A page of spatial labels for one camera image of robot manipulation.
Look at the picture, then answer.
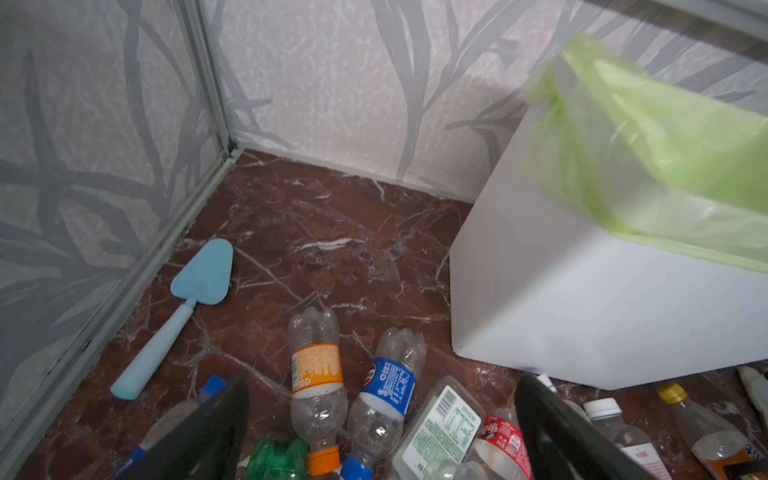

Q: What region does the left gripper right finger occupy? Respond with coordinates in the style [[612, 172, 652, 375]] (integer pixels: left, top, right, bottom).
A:
[[514, 373, 653, 480]]

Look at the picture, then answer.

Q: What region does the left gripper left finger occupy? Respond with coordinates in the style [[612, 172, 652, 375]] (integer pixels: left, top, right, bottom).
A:
[[118, 376, 249, 479]]

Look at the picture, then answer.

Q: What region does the small green bottle yellow cap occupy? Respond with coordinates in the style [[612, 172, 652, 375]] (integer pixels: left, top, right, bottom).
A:
[[245, 439, 309, 480]]

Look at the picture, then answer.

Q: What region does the square green label bottle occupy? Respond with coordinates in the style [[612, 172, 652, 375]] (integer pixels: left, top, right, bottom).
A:
[[388, 375, 486, 479]]

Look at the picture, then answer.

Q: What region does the orange label clear bottle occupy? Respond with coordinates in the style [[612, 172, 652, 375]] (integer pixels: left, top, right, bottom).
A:
[[288, 306, 348, 477]]

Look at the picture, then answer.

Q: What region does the blue label pepsi bottle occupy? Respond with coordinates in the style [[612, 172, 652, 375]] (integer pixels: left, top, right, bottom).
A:
[[340, 327, 427, 480]]

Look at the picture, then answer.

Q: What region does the white bin with green liner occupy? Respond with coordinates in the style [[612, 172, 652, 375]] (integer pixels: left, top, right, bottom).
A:
[[450, 34, 767, 390]]

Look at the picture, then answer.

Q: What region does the square red text label bottle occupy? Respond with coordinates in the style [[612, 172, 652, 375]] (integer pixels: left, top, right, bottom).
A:
[[583, 398, 672, 480]]

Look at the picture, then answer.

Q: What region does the red label yellow cap bottle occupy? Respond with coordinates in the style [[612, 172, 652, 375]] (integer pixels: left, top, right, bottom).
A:
[[472, 403, 533, 480]]

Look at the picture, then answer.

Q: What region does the blue cap clear bottle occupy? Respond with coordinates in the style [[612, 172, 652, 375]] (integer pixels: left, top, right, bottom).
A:
[[113, 375, 227, 479]]

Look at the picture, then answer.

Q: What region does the clear bottle white cap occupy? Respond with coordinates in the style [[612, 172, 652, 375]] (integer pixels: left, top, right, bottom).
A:
[[536, 374, 591, 423]]

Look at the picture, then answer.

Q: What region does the brown label tea bottle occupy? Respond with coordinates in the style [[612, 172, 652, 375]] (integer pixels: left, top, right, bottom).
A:
[[657, 382, 765, 479]]

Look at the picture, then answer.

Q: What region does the light blue spatula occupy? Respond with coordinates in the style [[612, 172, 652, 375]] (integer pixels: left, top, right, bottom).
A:
[[110, 238, 234, 400]]

